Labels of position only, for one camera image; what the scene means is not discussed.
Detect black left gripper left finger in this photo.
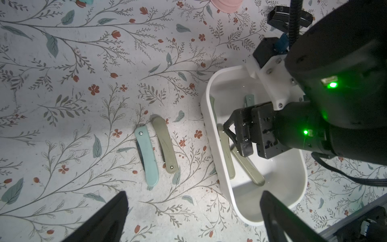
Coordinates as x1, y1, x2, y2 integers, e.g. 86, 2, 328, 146
64, 191, 129, 242

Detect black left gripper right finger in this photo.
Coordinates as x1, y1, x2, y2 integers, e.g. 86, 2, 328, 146
260, 191, 325, 242

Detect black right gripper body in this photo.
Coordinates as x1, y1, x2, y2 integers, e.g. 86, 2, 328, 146
223, 102, 290, 159

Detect olive folding knife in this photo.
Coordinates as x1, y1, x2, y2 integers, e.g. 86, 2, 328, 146
151, 116, 178, 174
217, 124, 235, 179

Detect olive green fruit knife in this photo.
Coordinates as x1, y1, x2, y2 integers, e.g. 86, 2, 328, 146
231, 147, 265, 187

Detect white oval storage box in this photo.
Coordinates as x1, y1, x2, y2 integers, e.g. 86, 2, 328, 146
201, 66, 307, 226

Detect teal folding knife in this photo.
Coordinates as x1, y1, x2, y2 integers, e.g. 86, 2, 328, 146
135, 126, 159, 187

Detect green sheathed fruit knife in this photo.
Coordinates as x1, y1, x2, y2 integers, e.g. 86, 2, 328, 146
209, 95, 218, 124

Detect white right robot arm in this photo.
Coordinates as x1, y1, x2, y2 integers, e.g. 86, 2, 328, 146
223, 1, 387, 172

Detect black stapler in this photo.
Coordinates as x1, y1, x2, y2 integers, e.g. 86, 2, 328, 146
267, 6, 313, 33

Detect pink pen cup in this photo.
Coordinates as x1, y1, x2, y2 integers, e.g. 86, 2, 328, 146
211, 0, 243, 13

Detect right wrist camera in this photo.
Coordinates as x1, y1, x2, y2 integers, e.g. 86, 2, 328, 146
246, 35, 304, 111

